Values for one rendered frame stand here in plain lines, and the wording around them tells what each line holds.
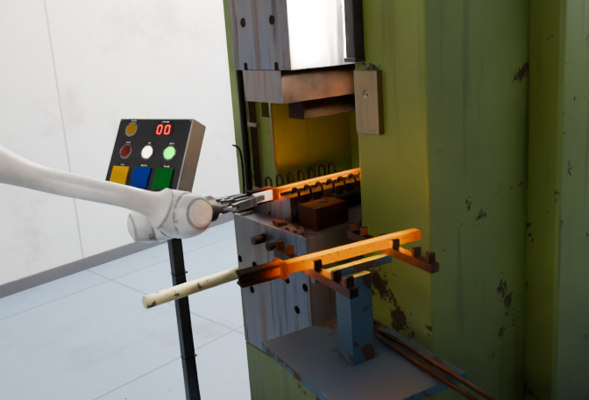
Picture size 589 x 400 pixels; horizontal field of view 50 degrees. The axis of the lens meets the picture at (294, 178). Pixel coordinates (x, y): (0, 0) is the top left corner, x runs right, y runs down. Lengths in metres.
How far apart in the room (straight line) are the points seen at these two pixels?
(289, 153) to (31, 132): 2.41
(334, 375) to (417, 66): 0.76
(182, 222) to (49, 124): 2.87
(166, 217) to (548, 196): 1.09
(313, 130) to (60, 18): 2.50
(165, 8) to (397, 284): 3.39
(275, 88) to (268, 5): 0.23
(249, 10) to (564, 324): 1.33
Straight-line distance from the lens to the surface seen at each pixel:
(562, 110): 1.92
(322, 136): 2.26
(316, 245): 1.78
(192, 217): 1.52
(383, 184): 1.76
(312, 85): 1.88
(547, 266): 2.05
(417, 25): 1.61
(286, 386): 2.08
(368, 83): 1.72
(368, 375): 1.47
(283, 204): 1.91
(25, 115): 4.26
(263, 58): 1.88
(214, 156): 5.07
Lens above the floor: 1.46
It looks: 13 degrees down
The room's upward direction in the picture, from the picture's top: 4 degrees counter-clockwise
